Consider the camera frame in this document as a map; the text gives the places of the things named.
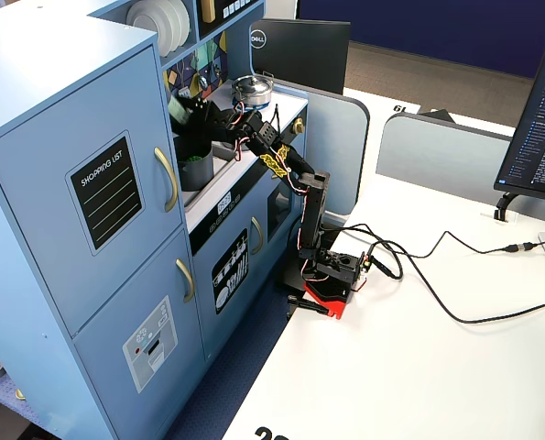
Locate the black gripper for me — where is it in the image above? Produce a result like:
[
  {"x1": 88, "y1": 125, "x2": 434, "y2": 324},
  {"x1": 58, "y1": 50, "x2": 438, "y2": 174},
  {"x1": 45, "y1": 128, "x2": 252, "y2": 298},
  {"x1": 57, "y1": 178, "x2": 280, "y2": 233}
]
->
[{"x1": 187, "y1": 95, "x2": 256, "y2": 148}]

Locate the hanging silver toy spatula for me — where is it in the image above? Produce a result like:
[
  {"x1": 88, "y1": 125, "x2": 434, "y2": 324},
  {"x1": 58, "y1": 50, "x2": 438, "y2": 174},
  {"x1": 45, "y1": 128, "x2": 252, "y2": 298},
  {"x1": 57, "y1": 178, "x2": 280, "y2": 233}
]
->
[{"x1": 177, "y1": 68, "x2": 193, "y2": 98}]

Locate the hanging silver toy ladle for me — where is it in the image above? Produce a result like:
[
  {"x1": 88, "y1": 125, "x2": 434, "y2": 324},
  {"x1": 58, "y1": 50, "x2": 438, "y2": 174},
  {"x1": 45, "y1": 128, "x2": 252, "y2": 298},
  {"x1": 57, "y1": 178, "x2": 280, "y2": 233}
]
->
[{"x1": 193, "y1": 57, "x2": 209, "y2": 92}]

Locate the gray pot with green peas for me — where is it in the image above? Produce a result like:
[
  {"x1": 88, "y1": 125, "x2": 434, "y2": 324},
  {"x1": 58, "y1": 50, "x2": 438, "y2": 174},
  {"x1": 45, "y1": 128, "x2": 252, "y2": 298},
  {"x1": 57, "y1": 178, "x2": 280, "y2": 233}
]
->
[{"x1": 173, "y1": 133, "x2": 215, "y2": 193}]

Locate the silver metal pot with lid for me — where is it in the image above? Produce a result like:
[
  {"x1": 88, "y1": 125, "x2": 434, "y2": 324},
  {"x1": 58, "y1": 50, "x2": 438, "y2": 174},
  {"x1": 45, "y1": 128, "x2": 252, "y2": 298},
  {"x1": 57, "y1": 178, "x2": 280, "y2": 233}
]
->
[{"x1": 231, "y1": 74, "x2": 275, "y2": 109}]

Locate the white toy plate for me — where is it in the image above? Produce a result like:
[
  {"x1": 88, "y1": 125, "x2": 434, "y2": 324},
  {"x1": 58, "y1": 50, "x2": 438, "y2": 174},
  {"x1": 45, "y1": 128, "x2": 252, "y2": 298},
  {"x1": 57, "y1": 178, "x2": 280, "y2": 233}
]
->
[
  {"x1": 175, "y1": 0, "x2": 192, "y2": 45},
  {"x1": 125, "y1": 0, "x2": 179, "y2": 59},
  {"x1": 161, "y1": 0, "x2": 187, "y2": 50}
]

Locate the black Dell monitor back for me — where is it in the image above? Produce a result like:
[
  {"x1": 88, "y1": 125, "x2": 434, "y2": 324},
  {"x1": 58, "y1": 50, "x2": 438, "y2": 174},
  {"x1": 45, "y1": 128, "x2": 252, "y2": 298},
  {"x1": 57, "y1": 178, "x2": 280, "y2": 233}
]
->
[{"x1": 248, "y1": 17, "x2": 352, "y2": 95}]

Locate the black shopping list chalkboard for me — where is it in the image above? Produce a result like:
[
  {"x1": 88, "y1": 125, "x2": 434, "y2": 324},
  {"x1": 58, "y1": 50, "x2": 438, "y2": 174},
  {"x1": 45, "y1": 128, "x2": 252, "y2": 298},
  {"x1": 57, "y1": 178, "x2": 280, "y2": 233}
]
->
[{"x1": 65, "y1": 130, "x2": 145, "y2": 257}]

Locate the gray rounded desk divider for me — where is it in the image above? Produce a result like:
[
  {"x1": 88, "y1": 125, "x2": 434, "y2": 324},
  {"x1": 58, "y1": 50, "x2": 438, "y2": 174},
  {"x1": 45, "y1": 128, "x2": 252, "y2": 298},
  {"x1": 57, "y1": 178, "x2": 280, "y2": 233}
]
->
[{"x1": 262, "y1": 75, "x2": 371, "y2": 217}]

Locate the black table clamp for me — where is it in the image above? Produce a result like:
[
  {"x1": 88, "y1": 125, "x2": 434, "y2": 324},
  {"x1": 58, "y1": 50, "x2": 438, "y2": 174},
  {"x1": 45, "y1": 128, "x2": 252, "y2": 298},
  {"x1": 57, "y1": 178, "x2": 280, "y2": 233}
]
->
[{"x1": 286, "y1": 295, "x2": 331, "y2": 317}]

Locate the blue wooden toy kitchen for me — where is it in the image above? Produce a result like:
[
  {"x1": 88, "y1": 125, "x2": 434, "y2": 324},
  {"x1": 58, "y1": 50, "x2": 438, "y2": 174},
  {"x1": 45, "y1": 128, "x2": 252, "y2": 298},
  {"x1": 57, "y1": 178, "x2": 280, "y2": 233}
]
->
[{"x1": 0, "y1": 0, "x2": 310, "y2": 440}]

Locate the gray long desk divider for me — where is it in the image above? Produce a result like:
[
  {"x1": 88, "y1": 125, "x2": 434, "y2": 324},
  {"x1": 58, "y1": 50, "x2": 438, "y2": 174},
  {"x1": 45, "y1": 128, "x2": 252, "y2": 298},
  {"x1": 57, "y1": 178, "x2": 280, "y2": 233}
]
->
[{"x1": 375, "y1": 112, "x2": 545, "y2": 226}]

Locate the black triangular object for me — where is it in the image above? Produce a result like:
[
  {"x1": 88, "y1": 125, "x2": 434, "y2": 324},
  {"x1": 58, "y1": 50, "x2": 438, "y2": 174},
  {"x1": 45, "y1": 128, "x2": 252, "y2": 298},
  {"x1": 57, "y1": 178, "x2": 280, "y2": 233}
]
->
[{"x1": 429, "y1": 108, "x2": 459, "y2": 126}]

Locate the monitor showing code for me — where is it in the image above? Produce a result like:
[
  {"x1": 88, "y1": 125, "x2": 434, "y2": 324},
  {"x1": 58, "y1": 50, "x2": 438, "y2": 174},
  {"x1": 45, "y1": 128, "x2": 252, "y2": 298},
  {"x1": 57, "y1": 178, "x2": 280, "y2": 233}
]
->
[{"x1": 493, "y1": 12, "x2": 545, "y2": 205}]

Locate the gold curved door handle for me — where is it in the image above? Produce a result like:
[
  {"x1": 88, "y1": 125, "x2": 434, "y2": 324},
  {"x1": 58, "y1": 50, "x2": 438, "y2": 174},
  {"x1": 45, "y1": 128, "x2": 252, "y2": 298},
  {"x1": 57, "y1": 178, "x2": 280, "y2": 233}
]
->
[
  {"x1": 250, "y1": 216, "x2": 265, "y2": 256},
  {"x1": 175, "y1": 258, "x2": 196, "y2": 303},
  {"x1": 154, "y1": 146, "x2": 180, "y2": 214}
]

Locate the red robot base plate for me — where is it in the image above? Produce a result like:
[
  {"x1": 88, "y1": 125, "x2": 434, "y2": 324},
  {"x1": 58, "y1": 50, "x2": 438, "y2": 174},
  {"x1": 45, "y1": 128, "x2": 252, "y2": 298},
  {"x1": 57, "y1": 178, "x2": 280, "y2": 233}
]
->
[{"x1": 302, "y1": 280, "x2": 349, "y2": 321}]

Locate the black cable with inline connector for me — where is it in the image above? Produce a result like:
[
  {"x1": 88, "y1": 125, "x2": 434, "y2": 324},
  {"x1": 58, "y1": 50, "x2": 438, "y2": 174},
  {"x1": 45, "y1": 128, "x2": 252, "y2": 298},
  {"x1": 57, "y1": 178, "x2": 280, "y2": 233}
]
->
[{"x1": 338, "y1": 223, "x2": 540, "y2": 281}]

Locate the long black power cable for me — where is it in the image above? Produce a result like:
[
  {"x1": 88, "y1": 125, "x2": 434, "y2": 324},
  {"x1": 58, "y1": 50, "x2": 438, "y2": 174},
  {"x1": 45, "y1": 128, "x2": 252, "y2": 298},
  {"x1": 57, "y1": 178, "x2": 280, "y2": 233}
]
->
[{"x1": 367, "y1": 237, "x2": 545, "y2": 325}]

